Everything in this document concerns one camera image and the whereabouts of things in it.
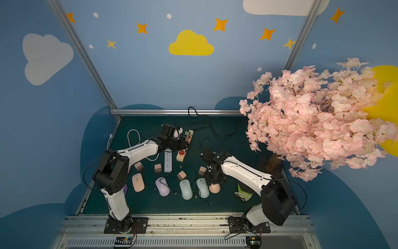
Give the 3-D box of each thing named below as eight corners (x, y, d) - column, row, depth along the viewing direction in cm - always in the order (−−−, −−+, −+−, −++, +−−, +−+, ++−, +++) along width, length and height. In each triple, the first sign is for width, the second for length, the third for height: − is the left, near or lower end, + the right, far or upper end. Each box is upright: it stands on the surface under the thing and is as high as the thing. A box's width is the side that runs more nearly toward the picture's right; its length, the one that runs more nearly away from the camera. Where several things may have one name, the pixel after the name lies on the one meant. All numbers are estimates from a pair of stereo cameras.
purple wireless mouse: (161, 199, 84) (160, 197, 81) (155, 182, 90) (154, 180, 87) (172, 193, 86) (171, 191, 83) (165, 177, 92) (164, 175, 89)
